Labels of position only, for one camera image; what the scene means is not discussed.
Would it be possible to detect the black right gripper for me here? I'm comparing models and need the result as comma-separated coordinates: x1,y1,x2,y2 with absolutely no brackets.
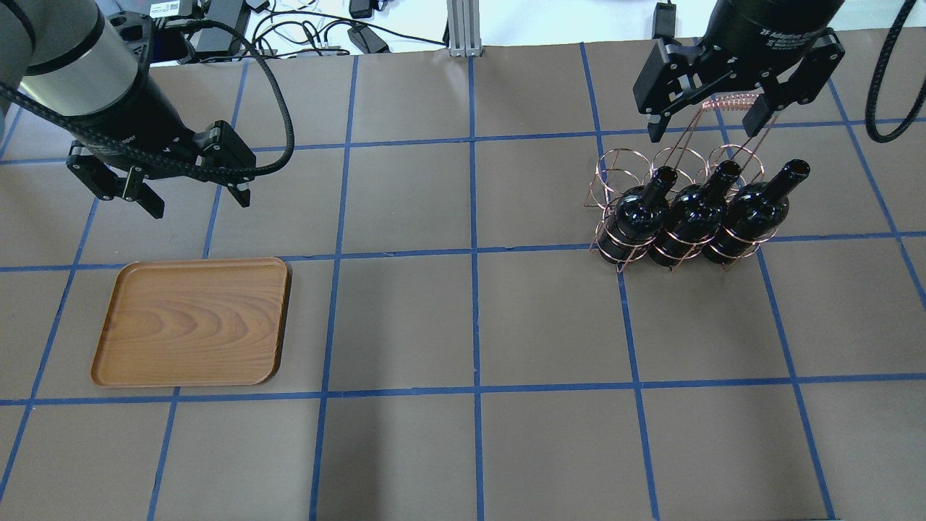
632,27,846,144

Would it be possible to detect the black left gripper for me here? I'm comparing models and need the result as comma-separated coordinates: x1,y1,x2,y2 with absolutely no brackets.
67,121,257,220

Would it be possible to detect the dark wine bottle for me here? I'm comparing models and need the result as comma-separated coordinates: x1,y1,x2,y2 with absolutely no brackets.
648,161,742,270
702,158,811,265
606,166,678,258

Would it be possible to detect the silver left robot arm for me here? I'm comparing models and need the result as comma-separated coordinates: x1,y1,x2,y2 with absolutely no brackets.
2,1,257,219

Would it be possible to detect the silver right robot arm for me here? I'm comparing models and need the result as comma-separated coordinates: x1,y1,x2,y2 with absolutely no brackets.
632,1,846,143

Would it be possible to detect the wooden tray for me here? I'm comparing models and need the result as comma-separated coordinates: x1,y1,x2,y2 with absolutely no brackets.
90,257,291,388

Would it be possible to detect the copper wire bottle basket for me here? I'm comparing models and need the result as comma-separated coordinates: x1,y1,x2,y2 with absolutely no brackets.
583,93,765,271

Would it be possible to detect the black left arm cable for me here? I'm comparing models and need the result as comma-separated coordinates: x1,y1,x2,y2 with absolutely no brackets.
0,20,296,179

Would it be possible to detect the aluminium frame post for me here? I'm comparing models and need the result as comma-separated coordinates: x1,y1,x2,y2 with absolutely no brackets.
446,0,483,57

